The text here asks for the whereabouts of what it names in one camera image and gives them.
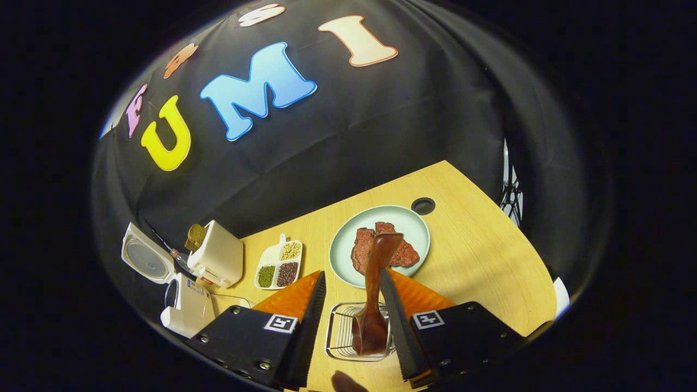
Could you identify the black backdrop cloth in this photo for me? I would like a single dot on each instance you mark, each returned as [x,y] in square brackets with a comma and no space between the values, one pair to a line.
[381,120]

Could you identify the white toaster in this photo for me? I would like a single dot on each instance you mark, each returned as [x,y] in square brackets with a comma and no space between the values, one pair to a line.
[220,256]

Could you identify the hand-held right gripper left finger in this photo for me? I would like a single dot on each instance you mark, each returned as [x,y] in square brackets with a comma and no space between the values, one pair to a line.
[307,343]

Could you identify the small clear bottle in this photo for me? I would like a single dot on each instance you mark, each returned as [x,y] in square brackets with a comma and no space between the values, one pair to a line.
[179,255]

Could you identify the brown bread slice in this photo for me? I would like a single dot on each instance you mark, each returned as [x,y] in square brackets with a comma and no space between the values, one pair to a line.
[191,240]
[201,233]

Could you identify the dark wooden spoon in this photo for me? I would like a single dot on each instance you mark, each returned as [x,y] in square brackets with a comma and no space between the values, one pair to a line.
[375,283]

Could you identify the white rice cooker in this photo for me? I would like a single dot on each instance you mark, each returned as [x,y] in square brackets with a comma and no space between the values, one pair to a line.
[188,305]

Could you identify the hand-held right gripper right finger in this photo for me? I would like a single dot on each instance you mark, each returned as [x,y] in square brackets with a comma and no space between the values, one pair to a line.
[403,337]

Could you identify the white divided grain dish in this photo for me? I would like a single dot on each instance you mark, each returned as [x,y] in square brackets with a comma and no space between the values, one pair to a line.
[272,261]

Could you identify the pale green plate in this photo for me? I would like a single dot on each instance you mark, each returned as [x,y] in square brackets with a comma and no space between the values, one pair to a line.
[408,218]

